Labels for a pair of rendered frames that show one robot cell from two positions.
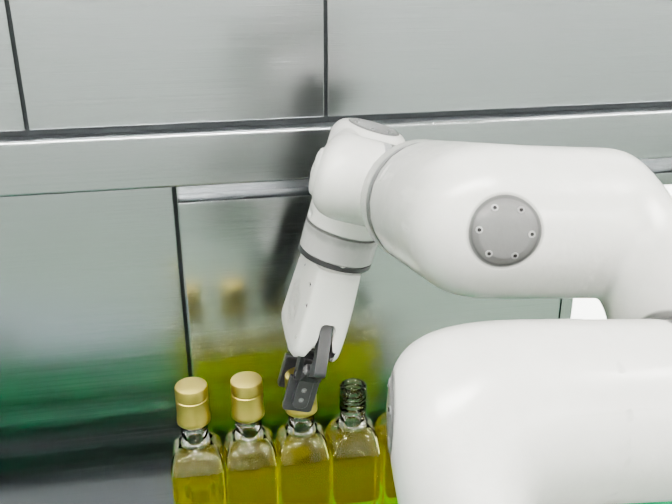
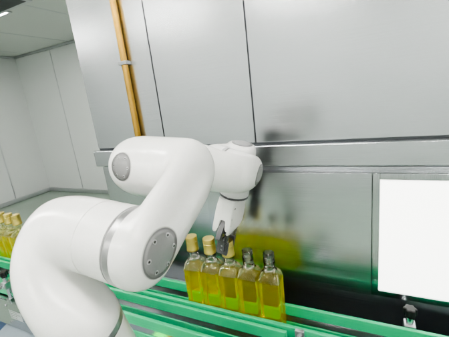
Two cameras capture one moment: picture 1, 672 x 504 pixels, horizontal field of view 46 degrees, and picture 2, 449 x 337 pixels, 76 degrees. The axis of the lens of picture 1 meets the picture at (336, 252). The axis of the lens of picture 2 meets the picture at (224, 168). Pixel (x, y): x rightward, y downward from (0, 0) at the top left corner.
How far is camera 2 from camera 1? 44 cm
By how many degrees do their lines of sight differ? 36
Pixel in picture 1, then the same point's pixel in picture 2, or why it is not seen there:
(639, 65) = (410, 117)
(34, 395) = not seen: hidden behind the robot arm
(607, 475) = (67, 259)
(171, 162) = not seen: hidden behind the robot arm
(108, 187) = not seen: hidden behind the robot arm
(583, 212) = (145, 160)
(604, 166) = (164, 143)
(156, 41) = (198, 116)
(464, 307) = (318, 229)
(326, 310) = (220, 213)
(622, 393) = (75, 225)
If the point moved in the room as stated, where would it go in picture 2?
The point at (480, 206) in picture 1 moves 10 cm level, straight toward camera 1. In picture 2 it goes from (115, 156) to (26, 176)
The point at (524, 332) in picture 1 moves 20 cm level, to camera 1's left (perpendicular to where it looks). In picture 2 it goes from (75, 198) to (9, 184)
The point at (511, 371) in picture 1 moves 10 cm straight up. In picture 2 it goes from (51, 210) to (26, 118)
